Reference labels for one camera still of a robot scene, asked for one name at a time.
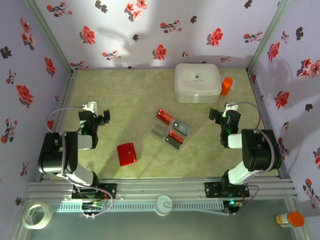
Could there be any amber bottle orange cap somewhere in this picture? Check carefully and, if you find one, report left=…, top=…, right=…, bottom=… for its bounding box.
left=275, top=211, right=306, bottom=228

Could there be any white plastic storage box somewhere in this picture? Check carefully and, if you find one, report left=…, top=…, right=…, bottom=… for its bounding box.
left=174, top=62, right=223, bottom=104

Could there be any arm lavender cable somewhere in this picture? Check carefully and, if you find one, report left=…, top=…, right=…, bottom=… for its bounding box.
left=45, top=106, right=114, bottom=219
left=224, top=101, right=276, bottom=217

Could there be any aluminium frame corner post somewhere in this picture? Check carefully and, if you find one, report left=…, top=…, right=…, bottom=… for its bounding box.
left=246, top=0, right=293, bottom=74
left=24, top=0, right=76, bottom=76

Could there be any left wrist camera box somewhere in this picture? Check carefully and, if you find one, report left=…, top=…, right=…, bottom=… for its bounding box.
left=81, top=101, right=99, bottom=114

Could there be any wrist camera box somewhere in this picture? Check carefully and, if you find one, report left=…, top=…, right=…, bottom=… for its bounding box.
left=81, top=101, right=99, bottom=114
left=223, top=101, right=240, bottom=117

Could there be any grey slotted cable duct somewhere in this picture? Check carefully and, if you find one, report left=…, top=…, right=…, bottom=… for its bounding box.
left=51, top=201, right=225, bottom=213

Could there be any dark grey credit card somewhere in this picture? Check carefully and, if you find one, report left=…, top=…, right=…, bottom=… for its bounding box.
left=163, top=136, right=183, bottom=151

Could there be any red credit card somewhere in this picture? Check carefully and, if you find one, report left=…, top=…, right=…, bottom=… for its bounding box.
left=155, top=107, right=174, bottom=125
left=167, top=129, right=186, bottom=145

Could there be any red card holder wallet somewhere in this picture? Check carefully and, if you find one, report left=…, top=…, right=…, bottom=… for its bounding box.
left=116, top=142, right=139, bottom=167

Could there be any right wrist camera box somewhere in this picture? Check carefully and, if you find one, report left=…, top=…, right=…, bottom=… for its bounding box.
left=223, top=101, right=240, bottom=117

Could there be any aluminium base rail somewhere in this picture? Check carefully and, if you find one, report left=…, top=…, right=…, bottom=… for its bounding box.
left=24, top=176, right=299, bottom=201

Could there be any orange plastic bottle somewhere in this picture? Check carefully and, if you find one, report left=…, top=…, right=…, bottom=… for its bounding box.
left=219, top=76, right=235, bottom=97

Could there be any dark credit card white spot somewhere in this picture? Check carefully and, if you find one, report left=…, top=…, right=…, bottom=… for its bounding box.
left=171, top=119, right=192, bottom=136

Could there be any left arm lavender cable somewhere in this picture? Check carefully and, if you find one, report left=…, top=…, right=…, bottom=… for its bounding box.
left=45, top=106, right=114, bottom=219

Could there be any right arm lavender cable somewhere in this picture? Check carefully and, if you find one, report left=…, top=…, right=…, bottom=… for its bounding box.
left=224, top=101, right=276, bottom=217

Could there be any clear acrylic card stand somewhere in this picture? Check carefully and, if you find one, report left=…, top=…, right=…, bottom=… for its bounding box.
left=147, top=107, right=193, bottom=154

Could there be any clear tape roll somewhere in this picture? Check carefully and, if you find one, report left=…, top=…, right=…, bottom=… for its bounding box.
left=21, top=203, right=54, bottom=230

